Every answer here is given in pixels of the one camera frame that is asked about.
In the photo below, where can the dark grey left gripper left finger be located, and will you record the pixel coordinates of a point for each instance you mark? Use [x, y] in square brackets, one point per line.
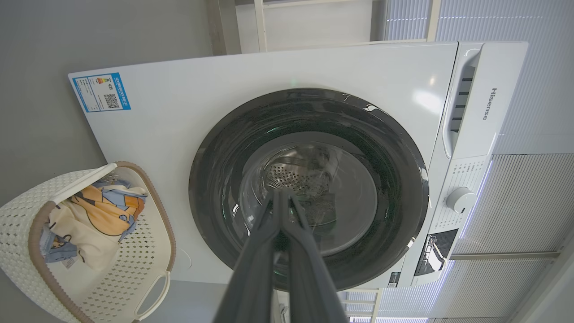
[251, 278]

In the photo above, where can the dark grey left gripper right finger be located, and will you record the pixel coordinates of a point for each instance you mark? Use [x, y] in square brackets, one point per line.
[309, 287]

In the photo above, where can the black-rimmed glass washer door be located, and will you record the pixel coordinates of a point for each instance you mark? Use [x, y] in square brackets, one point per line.
[215, 179]

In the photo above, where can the blue cartoon print garment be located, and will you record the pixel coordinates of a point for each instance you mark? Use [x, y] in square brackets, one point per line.
[121, 195]

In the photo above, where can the cream orange cartoon garment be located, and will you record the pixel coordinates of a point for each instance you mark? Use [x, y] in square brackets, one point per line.
[89, 233]

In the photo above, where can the steel perforated washer drum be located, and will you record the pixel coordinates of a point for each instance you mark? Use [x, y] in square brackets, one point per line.
[296, 177]

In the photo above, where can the white front-load washing machine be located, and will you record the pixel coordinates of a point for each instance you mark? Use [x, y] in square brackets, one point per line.
[179, 134]

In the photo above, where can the cream perforated basket brown rim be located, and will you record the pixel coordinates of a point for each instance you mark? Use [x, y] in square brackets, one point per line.
[143, 251]

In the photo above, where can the white round control knob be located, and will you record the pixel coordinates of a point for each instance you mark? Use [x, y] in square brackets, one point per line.
[460, 200]

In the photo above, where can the blue energy label sticker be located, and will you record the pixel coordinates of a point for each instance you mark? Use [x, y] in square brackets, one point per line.
[101, 92]

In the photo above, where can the white detergent drawer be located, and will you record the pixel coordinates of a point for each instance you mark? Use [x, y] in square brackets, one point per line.
[493, 98]

